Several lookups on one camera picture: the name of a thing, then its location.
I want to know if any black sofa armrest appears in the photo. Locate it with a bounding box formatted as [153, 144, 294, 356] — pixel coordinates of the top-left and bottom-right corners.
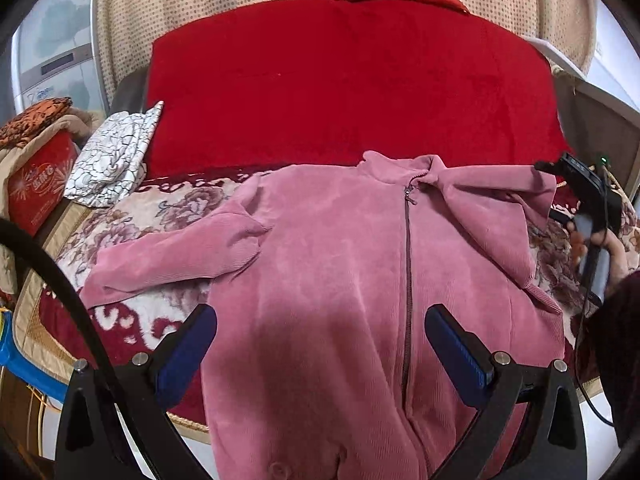
[110, 66, 149, 115]

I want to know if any floral plush seat blanket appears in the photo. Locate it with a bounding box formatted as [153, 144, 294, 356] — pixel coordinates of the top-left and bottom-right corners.
[38, 167, 640, 426]

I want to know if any white crackle pattern pillow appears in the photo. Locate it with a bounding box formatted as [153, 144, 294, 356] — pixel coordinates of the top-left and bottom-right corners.
[63, 101, 164, 208]

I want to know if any pink corduroy zip jacket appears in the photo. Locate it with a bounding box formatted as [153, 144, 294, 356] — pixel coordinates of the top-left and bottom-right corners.
[80, 152, 564, 479]

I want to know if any black cable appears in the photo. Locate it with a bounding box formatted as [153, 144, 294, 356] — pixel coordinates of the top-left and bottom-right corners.
[0, 216, 212, 480]

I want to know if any red sofa throw blanket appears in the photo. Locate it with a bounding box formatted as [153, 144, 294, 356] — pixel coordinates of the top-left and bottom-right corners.
[145, 0, 567, 179]

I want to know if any orange black patterned cloth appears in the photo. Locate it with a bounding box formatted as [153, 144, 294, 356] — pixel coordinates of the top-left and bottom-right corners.
[0, 96, 73, 150]

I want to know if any red gift box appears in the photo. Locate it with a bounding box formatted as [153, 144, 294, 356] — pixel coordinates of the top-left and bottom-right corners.
[8, 129, 78, 235]

